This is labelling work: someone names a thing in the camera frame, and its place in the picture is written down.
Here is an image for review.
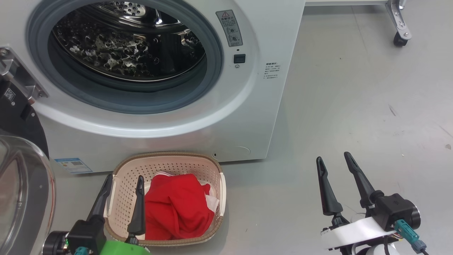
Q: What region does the blue energy label sticker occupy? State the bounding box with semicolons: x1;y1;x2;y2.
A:
54;158;93;174

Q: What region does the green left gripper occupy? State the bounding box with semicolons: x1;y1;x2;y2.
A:
87;174;151;255

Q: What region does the round glass washing machine door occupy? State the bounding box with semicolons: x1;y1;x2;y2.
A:
0;46;57;255

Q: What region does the red and white garment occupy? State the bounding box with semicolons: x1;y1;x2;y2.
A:
144;172;220;240

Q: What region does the grey warning sticker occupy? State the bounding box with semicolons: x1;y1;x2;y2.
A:
216;10;243;47

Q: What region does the teal plug right camera cable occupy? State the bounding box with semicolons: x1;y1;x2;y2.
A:
395;220;429;255

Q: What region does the white front-load washing machine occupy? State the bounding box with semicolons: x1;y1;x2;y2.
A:
0;0;306;174

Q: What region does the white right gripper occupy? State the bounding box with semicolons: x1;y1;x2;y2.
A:
316;152;400;250

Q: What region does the cream perforated laundry basket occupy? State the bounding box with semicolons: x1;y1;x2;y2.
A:
104;152;227;247

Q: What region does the white table with caster leg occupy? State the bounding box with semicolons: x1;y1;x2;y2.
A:
305;0;413;47

